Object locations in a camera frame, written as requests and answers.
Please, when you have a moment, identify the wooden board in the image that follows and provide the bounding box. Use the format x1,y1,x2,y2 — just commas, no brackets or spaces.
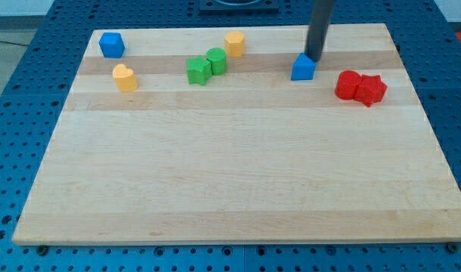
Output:
13,23,461,246

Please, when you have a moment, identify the green star block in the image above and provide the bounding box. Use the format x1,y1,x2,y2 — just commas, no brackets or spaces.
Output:
186,55,212,85

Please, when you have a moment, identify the green cylinder block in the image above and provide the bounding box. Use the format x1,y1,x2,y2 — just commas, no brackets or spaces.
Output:
206,48,227,76

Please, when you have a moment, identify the yellow hexagon block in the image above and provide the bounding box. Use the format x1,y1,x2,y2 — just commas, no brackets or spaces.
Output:
224,31,246,57

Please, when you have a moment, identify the blue pentagon block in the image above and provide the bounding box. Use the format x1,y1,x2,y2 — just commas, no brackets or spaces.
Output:
291,53,316,81

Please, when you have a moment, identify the yellow heart block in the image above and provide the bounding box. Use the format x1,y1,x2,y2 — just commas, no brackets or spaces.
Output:
112,63,138,92

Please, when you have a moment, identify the red cylinder block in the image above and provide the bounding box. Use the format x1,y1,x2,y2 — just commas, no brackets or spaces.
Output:
335,70,362,100

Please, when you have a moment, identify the red star block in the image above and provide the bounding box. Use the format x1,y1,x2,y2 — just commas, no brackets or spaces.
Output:
353,75,388,107

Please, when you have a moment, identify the blue hexagon block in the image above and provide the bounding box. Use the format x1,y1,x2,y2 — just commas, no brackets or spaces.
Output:
98,32,125,58

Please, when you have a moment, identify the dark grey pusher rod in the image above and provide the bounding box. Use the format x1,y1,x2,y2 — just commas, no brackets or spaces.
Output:
304,0,336,62

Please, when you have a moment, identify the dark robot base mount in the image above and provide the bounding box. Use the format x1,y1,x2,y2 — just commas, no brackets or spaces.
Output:
198,0,280,14

